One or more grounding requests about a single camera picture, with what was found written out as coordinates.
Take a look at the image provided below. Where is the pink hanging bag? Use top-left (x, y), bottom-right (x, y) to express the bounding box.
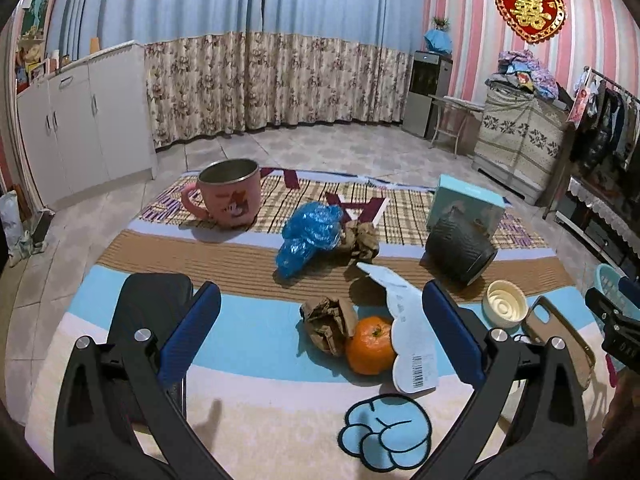
top-left (566, 87), bottom-right (589, 124)

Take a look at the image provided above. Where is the low dark cabinet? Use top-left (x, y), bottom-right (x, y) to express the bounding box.
top-left (555, 175), bottom-right (640, 267)

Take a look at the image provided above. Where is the teal plastic basket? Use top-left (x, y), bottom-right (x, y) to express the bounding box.
top-left (595, 263), bottom-right (640, 312)

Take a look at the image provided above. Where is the cabinet with patterned cloth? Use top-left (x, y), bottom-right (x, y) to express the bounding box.
top-left (472, 82), bottom-right (576, 206)

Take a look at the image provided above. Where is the white cabinet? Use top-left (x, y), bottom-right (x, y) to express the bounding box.
top-left (15, 40), bottom-right (159, 212)

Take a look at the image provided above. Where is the blue cloth cover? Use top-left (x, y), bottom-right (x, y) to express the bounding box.
top-left (424, 29), bottom-right (454, 55)

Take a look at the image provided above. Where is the plaid mat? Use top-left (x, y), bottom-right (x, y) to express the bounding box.
top-left (137, 167), bottom-right (557, 252)

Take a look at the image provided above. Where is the pink mug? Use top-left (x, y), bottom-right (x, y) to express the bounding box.
top-left (180, 159), bottom-right (262, 231)

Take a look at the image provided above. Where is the white plastic bag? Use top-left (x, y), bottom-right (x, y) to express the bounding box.
top-left (0, 191), bottom-right (53, 267)

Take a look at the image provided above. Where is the dark ribbed pot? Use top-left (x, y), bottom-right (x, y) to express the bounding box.
top-left (425, 208), bottom-right (498, 286)

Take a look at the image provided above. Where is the green wall poster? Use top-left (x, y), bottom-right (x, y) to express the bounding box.
top-left (25, 0), bottom-right (59, 37)

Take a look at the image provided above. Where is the brown phone case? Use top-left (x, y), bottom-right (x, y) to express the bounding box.
top-left (520, 296), bottom-right (597, 391)

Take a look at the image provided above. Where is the colourful toy pile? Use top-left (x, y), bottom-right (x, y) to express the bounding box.
top-left (15, 35), bottom-right (51, 87)

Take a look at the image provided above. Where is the metal clothes rack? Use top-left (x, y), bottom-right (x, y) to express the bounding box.
top-left (582, 65), bottom-right (640, 108)

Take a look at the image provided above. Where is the small metal table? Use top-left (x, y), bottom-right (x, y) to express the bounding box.
top-left (429, 94), bottom-right (485, 157)

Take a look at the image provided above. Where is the grey water dispenser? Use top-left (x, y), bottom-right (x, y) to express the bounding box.
top-left (402, 51), bottom-right (454, 140)

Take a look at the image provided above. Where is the row of hanging clothes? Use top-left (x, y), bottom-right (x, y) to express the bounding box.
top-left (570, 70), bottom-right (640, 181)

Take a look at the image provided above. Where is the blue plastic bag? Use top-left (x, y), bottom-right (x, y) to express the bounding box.
top-left (276, 202), bottom-right (346, 279)

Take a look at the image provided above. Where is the red heart wall decoration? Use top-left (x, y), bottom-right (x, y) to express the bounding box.
top-left (495, 0), bottom-right (570, 44)

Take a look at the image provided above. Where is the white paper tag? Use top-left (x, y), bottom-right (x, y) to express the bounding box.
top-left (356, 261), bottom-right (440, 394)

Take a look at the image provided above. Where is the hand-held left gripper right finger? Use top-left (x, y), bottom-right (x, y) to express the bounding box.
top-left (422, 280), bottom-right (591, 480)

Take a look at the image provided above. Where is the cream round lid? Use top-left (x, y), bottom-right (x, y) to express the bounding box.
top-left (482, 280), bottom-right (529, 330)

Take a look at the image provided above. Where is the black phone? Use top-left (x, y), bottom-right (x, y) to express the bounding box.
top-left (107, 272), bottom-right (195, 426)

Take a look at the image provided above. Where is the brown paper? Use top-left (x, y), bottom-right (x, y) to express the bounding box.
top-left (337, 221), bottom-right (381, 261)
top-left (300, 296), bottom-right (359, 357)

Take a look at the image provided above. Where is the white lace cloth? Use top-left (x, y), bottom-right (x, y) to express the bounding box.
top-left (567, 177), bottom-right (640, 234)

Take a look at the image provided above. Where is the blue floral curtain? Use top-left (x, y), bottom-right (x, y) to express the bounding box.
top-left (245, 0), bottom-right (432, 134)
top-left (45, 0), bottom-right (272, 150)

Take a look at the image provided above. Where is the pile of folded clothes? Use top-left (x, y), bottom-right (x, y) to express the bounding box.
top-left (485, 50), bottom-right (574, 101)

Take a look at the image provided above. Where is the whole orange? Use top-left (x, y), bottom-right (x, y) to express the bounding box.
top-left (346, 316), bottom-right (399, 376)

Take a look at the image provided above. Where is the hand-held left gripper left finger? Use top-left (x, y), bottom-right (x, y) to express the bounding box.
top-left (52, 281), bottom-right (223, 480)

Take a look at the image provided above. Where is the teal box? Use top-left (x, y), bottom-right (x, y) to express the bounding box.
top-left (426, 175), bottom-right (506, 234)

